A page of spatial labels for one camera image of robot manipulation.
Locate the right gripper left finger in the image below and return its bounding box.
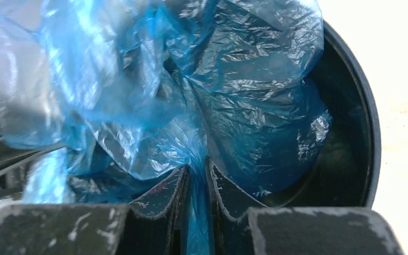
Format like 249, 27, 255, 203
0, 167, 190, 254

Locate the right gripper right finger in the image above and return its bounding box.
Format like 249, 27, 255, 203
206, 157, 403, 254

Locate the dark grey trash bin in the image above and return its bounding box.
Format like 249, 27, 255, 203
261, 23, 381, 208

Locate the blue plastic trash bag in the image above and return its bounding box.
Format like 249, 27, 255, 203
0, 1, 332, 254

